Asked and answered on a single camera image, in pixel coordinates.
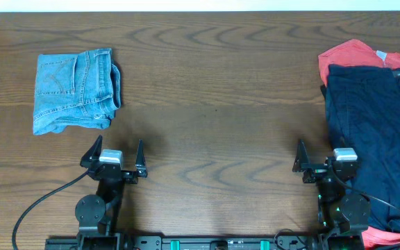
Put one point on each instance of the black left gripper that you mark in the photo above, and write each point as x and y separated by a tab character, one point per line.
126	174

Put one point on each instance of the dark navy folded garment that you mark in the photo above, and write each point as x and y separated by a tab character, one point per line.
363	112

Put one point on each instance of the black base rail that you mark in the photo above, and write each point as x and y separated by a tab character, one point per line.
154	242

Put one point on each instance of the red folded garment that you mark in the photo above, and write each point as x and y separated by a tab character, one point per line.
355	53

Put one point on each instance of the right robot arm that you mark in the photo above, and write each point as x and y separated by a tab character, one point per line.
342	213

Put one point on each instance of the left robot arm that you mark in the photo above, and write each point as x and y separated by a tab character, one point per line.
98	213

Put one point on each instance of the light blue denim jeans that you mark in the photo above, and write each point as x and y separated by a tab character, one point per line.
77	89

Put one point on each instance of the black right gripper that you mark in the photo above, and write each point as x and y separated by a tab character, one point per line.
317	168

